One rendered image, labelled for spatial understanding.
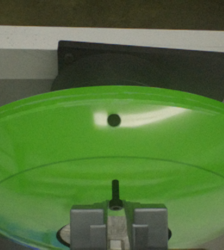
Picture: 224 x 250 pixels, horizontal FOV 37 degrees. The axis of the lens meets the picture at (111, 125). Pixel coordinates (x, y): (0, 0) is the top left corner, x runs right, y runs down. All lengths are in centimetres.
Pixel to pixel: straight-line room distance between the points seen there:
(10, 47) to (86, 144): 19
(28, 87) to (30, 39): 6
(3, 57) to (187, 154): 24
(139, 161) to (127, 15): 126
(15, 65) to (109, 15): 109
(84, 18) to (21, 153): 127
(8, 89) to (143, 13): 110
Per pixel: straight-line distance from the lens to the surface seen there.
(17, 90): 42
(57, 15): 148
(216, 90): 42
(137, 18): 148
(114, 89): 21
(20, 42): 38
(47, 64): 38
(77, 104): 20
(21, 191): 26
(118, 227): 30
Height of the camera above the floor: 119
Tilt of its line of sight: 36 degrees down
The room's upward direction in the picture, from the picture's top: 179 degrees clockwise
